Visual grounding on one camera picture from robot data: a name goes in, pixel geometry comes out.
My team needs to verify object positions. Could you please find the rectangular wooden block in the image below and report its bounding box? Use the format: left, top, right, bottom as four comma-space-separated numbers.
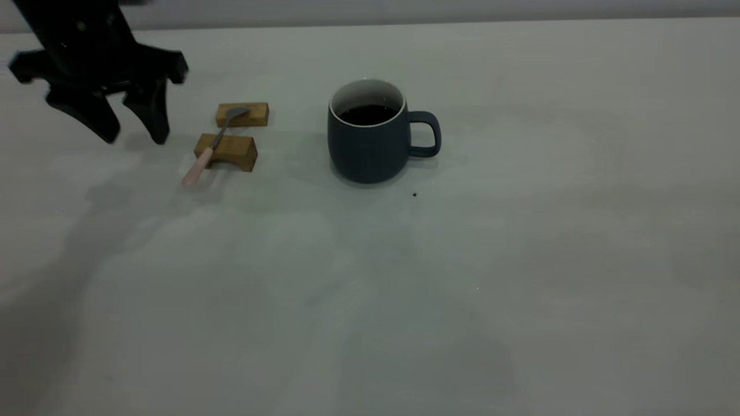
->
216, 102, 270, 128

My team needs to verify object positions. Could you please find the dark grey coffee mug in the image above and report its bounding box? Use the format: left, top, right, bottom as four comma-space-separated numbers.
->
327, 79, 442, 185

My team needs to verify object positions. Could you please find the pink handled metal spoon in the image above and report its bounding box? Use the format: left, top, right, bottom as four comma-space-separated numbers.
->
182, 106, 251, 187

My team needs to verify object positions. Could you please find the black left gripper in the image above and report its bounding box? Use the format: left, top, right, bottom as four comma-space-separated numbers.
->
8, 0, 190, 146

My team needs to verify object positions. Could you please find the arched wooden block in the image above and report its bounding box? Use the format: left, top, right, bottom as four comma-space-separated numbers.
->
194, 133, 258, 173

